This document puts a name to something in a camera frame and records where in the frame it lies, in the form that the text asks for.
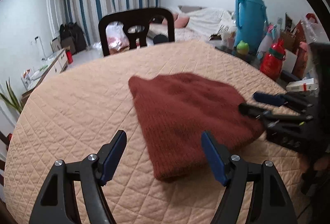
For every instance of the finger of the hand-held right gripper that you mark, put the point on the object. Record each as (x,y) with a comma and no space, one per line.
(251,110)
(265,98)

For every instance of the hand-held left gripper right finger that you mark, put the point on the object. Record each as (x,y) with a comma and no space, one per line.
(213,157)

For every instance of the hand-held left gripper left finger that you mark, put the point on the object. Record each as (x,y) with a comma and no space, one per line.
(115,155)

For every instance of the rust red knit sweater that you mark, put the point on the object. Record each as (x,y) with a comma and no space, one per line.
(190,110)

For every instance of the person's right hand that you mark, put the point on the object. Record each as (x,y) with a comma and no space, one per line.
(305,163)

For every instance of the red water bottle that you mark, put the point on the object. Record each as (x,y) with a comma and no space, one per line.
(270,64)

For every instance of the white flat box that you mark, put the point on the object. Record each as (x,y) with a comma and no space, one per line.
(301,84)

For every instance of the green frog bottle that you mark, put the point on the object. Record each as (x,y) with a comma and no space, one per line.
(243,47)

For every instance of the beige quilted table cover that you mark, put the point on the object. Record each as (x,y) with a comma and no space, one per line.
(90,100)

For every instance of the brown paper bag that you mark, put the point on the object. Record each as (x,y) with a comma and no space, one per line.
(290,38)

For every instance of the white cup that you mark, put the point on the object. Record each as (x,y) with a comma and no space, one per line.
(228,38)

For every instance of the blue thermos jug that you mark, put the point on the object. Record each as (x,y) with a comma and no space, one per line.
(251,20)

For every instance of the clear plastic bag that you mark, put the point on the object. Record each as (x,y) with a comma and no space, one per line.
(313,26)

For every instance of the bed with white blanket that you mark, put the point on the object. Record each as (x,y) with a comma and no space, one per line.
(203,23)

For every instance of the white low cabinet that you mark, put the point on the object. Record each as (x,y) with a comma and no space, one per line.
(55,64)

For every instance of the pink pillow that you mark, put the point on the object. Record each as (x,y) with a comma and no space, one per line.
(181,20)

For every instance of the dark fuzzy round thing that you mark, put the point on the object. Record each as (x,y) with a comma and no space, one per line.
(160,39)

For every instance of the plastic bag of snacks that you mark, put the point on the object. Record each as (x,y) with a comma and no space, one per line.
(117,38)

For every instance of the green leafy plant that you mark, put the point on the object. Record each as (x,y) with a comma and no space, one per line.
(11,100)

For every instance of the black bag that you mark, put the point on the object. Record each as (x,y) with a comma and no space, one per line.
(65,35)
(78,37)

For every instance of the black chair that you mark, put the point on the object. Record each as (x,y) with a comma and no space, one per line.
(108,21)

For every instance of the striped curtain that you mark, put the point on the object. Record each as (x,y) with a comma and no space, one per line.
(103,2)

